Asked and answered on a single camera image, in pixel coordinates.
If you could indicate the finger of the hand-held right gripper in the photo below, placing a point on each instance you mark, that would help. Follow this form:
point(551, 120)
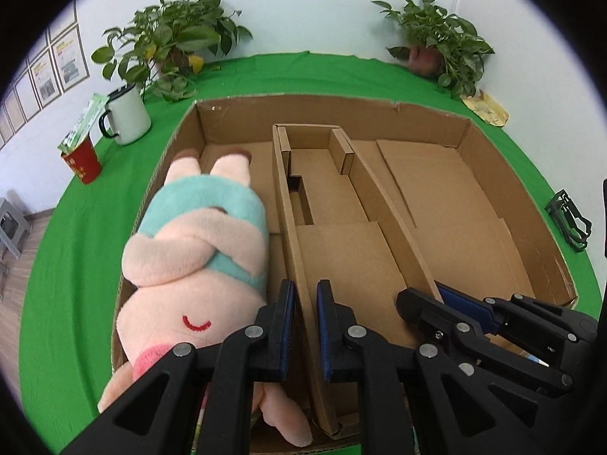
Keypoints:
point(469, 308)
point(441, 317)

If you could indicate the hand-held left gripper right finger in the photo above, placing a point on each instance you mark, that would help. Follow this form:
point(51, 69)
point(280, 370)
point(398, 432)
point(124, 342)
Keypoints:
point(324, 331)

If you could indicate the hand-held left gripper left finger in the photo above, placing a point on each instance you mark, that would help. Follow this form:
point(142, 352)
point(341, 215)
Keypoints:
point(286, 327)

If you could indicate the cardboard divider insert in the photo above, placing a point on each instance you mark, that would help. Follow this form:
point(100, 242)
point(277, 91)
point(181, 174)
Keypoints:
point(341, 256)

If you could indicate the large cardboard box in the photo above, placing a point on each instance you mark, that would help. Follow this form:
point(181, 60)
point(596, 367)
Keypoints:
point(427, 175)

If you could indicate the pink pig plush toy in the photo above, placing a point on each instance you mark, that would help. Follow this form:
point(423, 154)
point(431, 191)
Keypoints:
point(189, 284)

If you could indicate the black plastic holder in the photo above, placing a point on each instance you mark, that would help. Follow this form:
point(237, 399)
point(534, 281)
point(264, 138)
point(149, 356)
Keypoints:
point(569, 222)

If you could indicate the gold foil packet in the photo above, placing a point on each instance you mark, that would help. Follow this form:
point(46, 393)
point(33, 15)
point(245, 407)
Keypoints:
point(486, 109)

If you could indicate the green tablecloth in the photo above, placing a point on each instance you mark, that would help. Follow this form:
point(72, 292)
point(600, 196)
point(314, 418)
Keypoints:
point(71, 246)

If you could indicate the red paper cup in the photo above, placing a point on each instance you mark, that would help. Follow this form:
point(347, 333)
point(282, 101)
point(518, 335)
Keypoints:
point(85, 163)

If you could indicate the white enamel mug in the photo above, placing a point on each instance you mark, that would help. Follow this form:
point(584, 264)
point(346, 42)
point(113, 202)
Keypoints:
point(128, 113)

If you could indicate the potted plant in orange pot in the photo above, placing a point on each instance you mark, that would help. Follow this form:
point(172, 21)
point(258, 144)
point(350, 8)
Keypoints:
point(436, 23)

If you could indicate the green snack packet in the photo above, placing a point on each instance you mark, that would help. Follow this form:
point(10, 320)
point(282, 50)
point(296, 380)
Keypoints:
point(87, 116)

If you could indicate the grey stool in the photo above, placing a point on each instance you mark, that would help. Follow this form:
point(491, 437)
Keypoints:
point(12, 227)

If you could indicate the large bushy potted plant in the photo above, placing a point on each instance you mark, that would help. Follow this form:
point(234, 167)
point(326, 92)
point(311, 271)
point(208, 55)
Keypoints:
point(166, 33)

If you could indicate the row of framed wall certificates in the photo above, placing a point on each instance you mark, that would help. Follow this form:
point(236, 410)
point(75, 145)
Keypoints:
point(71, 61)

